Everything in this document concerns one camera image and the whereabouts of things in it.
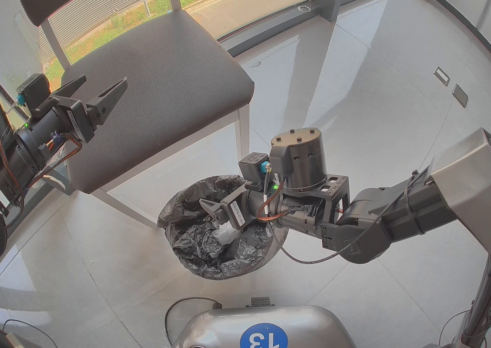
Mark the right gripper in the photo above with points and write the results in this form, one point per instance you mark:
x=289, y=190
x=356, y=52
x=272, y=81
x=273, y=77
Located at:
x=249, y=208

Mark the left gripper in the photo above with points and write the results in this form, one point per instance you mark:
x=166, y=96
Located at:
x=57, y=125

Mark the white paper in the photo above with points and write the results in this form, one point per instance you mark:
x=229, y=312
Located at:
x=225, y=234

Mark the black plastic bag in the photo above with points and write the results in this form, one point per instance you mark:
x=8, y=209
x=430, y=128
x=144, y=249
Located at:
x=191, y=239

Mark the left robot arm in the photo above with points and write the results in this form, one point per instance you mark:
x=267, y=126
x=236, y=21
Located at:
x=19, y=154

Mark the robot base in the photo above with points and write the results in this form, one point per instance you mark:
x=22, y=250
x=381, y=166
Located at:
x=214, y=327

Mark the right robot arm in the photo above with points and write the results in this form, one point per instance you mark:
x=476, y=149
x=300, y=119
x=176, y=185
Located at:
x=303, y=158

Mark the grey padded chair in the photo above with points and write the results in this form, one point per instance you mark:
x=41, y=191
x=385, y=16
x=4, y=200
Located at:
x=161, y=81

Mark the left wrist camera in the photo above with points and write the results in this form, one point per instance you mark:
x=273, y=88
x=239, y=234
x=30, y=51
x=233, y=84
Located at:
x=36, y=89

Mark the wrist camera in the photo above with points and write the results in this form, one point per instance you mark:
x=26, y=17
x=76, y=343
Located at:
x=36, y=89
x=253, y=166

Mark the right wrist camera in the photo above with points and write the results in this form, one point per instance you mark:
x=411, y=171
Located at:
x=253, y=166

